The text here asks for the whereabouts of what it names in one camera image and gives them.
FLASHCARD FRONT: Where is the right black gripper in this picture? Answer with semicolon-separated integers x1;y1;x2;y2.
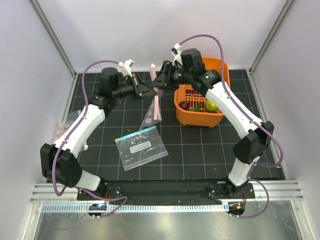
149;61;192;92

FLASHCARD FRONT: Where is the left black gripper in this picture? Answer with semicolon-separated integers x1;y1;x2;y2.
112;73;158;102

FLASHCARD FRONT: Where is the pink zip top bag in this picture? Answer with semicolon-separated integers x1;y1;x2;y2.
138;63;163;130

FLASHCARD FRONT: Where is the orange plastic basket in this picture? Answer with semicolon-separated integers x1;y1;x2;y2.
173;56;231;128

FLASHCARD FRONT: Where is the green apple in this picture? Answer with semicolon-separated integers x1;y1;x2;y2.
204;99;218;113

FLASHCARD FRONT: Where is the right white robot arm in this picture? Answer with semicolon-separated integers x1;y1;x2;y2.
151;48;274;198

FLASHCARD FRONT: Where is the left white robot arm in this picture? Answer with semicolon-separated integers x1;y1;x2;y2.
40;67;157;200

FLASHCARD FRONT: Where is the blue zip top bag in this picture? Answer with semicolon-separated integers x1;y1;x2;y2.
114;126;169;171

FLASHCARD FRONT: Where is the dark purple plum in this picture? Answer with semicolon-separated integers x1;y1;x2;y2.
178;101;190;111

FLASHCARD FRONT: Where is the green chili pepper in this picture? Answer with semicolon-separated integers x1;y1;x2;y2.
189;103;202;112

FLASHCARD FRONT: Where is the black grid mat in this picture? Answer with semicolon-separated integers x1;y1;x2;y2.
46;69;286;181

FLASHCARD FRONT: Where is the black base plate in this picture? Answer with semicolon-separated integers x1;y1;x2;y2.
76;177;256;204

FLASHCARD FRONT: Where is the white slotted cable duct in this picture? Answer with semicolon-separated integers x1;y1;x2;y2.
41;202;229;214

